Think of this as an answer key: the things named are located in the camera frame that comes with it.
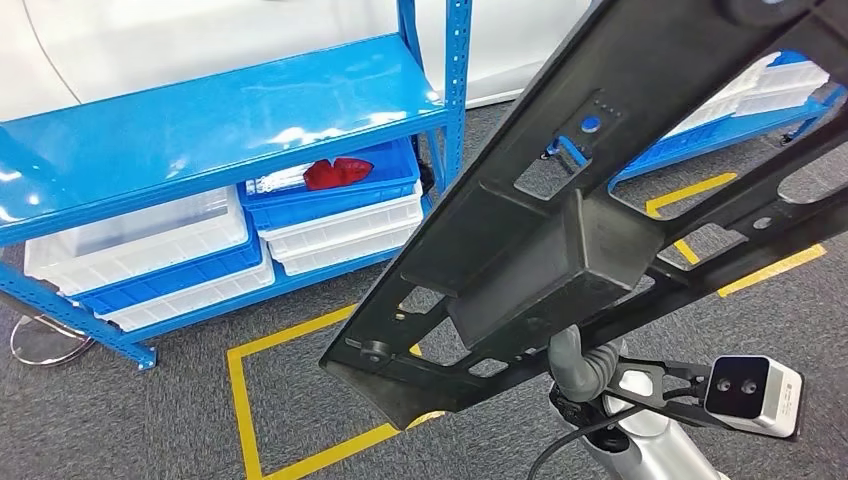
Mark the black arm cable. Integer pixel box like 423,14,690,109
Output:
526,404,644,480

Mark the red plastic object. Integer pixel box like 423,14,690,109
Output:
303,156,376,192

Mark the black camera bracket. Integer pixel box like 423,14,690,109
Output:
606,357,717,429

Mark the blue metal shelf rack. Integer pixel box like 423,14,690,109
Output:
0,0,473,372

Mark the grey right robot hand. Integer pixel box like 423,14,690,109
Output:
547,324,627,403

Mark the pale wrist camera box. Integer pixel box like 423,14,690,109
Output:
703,355,805,440

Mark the black plastic panel part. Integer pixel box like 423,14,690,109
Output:
319,0,848,432

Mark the chrome ring base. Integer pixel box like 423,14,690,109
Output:
9,314,94,368

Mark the white car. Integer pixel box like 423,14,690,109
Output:
0,0,598,124

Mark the yellow floor tape square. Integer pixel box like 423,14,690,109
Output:
645,172,829,299

